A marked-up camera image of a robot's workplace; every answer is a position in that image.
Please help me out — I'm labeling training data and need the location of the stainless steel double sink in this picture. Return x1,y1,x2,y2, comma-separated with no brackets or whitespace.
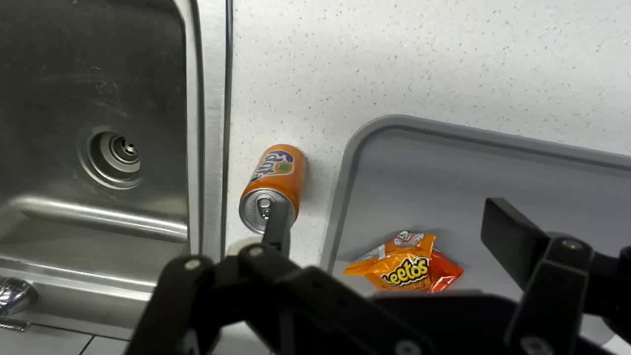
0,0,234,332

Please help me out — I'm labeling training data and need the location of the chrome gooseneck faucet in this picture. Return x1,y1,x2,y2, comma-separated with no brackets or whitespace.
0,277,37,332

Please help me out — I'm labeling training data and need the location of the round sink drain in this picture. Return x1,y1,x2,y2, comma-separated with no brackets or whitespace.
76,125,143,194

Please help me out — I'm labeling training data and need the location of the grey plastic tray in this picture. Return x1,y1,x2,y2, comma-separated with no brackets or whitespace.
319,115,631,352

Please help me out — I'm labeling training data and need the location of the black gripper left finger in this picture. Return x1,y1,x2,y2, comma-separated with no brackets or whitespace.
124,198,422,355

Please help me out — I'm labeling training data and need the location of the orange Fanta soda can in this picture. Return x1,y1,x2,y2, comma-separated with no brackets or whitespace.
236,143,309,235

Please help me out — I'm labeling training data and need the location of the orange Cheetos snack bag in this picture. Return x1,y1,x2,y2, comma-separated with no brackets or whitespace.
341,230,465,295

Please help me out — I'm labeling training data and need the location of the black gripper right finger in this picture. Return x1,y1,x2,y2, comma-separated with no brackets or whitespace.
479,196,631,355

